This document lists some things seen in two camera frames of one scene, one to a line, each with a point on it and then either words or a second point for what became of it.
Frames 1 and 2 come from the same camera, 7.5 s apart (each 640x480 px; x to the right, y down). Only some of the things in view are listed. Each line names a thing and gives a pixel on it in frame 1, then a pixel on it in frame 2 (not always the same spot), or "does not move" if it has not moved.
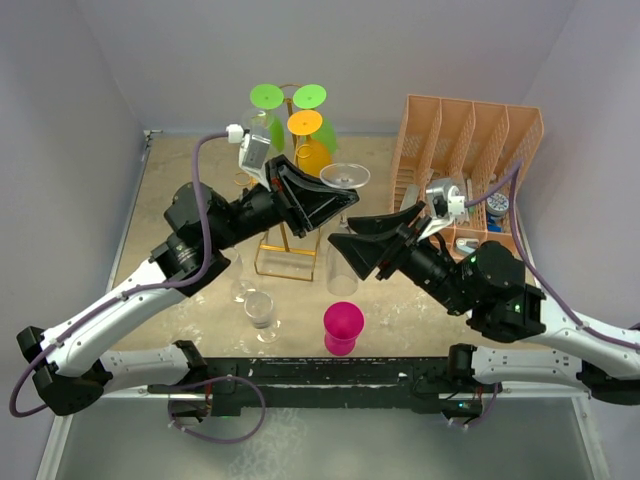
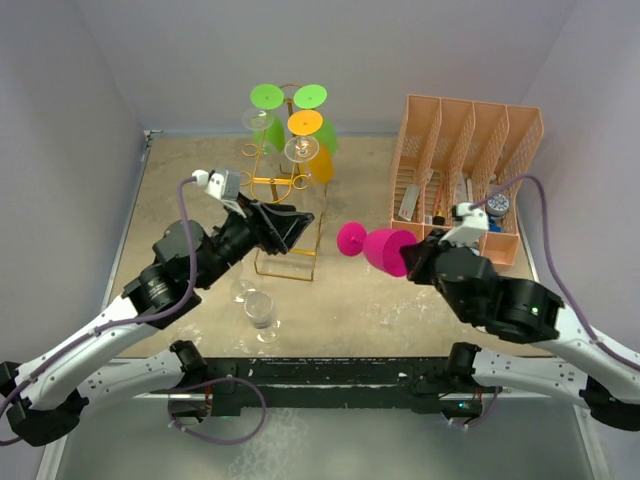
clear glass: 341,280 to 302,149
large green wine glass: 310,96 does not move
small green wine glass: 268,97 does not move
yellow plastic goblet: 312,154 does not move
